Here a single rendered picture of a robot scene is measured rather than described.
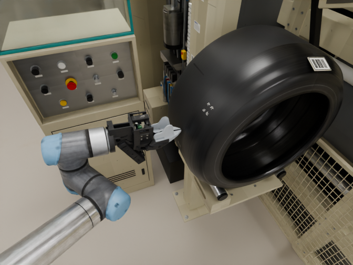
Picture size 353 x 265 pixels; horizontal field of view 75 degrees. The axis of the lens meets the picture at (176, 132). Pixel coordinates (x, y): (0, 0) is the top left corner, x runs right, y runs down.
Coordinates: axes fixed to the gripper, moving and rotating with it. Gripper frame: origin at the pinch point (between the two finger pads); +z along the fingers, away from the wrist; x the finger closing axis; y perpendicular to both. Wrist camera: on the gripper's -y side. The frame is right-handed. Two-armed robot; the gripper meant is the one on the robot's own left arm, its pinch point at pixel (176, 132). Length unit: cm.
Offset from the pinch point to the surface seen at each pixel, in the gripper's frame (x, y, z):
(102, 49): 63, -2, -12
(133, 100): 61, -32, 1
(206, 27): 26.2, 20.7, 18.6
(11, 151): 142, -135, -99
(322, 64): -10.0, 24.8, 32.0
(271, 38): 2.9, 26.4, 25.6
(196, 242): 3, -119, 31
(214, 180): -11.2, -13.9, 10.8
